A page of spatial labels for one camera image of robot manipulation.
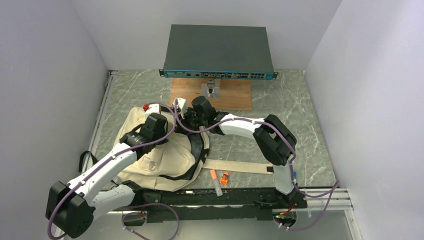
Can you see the grey metal stand bracket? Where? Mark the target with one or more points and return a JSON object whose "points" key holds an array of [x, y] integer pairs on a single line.
{"points": [[211, 89]]}

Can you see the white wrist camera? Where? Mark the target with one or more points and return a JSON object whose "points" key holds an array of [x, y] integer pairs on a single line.
{"points": [[153, 108], [181, 106]]}

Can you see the grey network switch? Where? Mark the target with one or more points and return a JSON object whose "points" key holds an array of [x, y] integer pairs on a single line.
{"points": [[218, 52]]}

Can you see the wooden base board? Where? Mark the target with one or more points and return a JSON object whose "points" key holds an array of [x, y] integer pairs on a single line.
{"points": [[234, 94]]}

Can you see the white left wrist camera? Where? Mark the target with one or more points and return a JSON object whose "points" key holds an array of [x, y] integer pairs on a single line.
{"points": [[153, 108]]}

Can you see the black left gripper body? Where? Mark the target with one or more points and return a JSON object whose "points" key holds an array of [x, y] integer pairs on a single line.
{"points": [[160, 135]]}

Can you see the orange pen in pack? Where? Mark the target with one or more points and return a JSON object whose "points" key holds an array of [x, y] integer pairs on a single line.
{"points": [[223, 180]]}

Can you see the beige canvas backpack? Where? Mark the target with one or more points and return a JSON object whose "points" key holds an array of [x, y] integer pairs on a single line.
{"points": [[175, 164]]}

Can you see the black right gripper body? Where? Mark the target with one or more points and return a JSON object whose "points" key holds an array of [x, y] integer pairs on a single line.
{"points": [[193, 120]]}

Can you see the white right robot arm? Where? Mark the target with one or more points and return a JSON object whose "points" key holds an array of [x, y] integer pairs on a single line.
{"points": [[276, 142]]}

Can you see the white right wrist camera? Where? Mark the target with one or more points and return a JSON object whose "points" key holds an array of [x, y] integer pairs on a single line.
{"points": [[181, 106]]}

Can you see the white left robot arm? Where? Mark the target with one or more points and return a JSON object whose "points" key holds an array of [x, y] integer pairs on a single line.
{"points": [[73, 206]]}

